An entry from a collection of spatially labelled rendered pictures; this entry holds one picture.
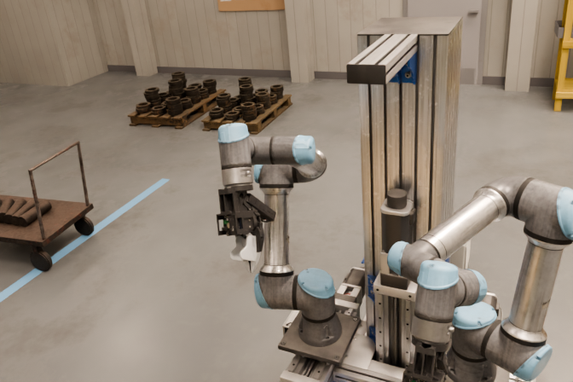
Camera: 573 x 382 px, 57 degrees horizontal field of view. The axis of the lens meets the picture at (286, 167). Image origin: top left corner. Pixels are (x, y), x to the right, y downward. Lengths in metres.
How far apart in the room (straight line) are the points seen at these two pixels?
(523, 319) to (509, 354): 0.11
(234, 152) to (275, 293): 0.65
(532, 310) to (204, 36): 8.51
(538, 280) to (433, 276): 0.48
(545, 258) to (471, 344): 0.34
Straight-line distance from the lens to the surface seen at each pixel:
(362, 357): 1.94
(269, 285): 1.76
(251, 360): 3.32
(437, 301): 1.09
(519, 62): 7.70
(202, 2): 9.43
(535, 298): 1.53
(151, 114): 7.45
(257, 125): 6.52
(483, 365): 1.72
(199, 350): 3.45
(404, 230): 1.61
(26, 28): 10.83
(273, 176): 1.72
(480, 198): 1.43
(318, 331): 1.82
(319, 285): 1.73
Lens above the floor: 2.32
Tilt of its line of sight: 25 degrees down
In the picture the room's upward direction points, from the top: 6 degrees counter-clockwise
